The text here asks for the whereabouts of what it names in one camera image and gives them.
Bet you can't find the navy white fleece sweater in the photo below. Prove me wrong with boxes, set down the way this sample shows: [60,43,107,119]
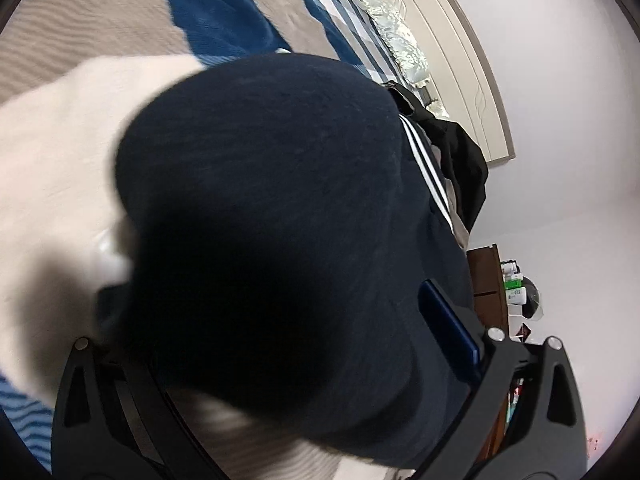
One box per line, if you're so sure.
[0,53,476,480]

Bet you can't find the white green bottles on dresser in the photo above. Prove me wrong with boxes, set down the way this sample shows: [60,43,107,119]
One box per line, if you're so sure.
[500,260,526,306]

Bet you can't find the dark wooden dresser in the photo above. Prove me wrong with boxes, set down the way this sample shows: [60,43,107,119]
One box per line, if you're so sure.
[466,245,509,464]

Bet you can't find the beige garment on bed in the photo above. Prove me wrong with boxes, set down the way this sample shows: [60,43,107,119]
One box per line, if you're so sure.
[430,145,470,252]

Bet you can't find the black jacket on bed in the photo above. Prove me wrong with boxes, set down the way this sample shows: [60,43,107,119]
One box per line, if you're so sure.
[383,81,488,232]

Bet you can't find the white bed headboard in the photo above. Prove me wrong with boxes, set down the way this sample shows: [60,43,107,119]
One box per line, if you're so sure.
[390,0,515,164]

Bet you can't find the blue checkered bed blanket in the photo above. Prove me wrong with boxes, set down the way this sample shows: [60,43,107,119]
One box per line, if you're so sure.
[1,0,398,465]

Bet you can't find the pale green satin pillow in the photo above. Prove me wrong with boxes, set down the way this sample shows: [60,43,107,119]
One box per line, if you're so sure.
[356,0,450,119]

